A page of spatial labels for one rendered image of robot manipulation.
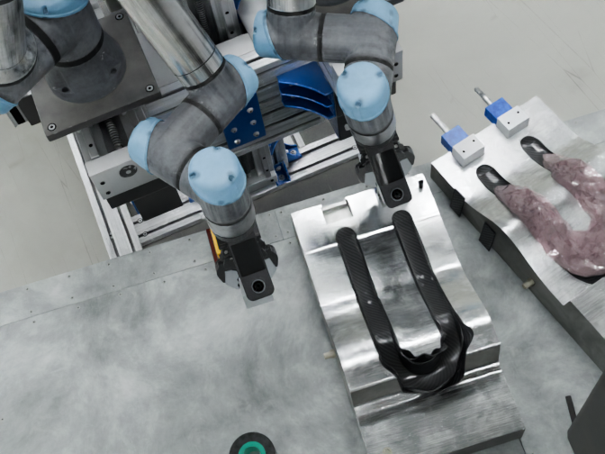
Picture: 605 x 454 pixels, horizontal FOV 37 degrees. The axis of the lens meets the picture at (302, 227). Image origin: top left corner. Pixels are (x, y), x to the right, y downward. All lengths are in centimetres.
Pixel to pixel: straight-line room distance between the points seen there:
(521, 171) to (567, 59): 130
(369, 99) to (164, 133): 30
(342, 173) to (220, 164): 127
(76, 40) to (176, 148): 38
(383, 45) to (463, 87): 156
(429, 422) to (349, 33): 65
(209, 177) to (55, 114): 54
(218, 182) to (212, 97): 16
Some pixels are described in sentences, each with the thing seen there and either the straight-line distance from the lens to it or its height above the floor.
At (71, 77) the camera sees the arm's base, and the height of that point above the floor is 110.
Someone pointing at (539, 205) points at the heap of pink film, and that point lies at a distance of 166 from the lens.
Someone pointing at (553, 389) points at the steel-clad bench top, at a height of 80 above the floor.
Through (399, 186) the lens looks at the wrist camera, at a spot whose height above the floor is 107.
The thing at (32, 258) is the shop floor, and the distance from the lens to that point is 284.
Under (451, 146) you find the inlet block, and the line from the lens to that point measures 177.
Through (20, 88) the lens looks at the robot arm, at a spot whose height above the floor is 121.
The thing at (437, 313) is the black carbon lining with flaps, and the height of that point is 91.
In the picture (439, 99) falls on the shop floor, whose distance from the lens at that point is 290.
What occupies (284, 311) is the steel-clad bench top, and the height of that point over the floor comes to 80.
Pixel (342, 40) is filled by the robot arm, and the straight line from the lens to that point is 139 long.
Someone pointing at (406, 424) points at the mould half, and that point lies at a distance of 156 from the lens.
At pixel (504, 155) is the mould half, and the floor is 86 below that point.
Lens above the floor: 236
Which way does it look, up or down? 62 degrees down
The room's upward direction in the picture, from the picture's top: 12 degrees counter-clockwise
